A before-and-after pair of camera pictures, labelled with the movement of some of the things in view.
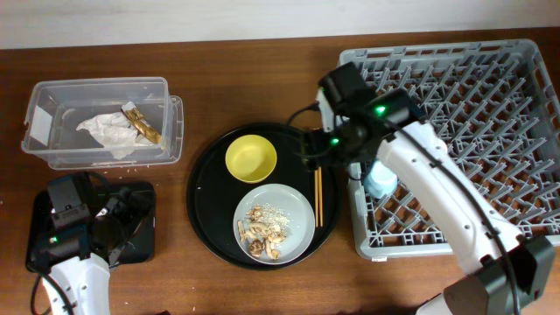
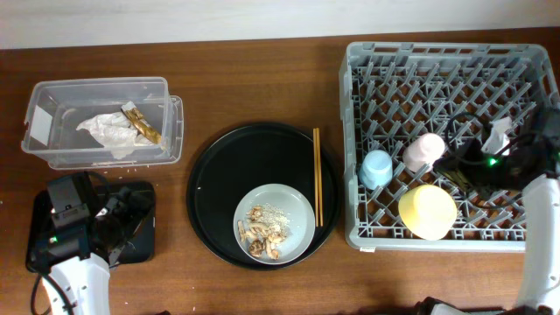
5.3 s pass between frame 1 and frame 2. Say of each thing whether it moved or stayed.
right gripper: moved
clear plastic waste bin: stayed
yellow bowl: moved
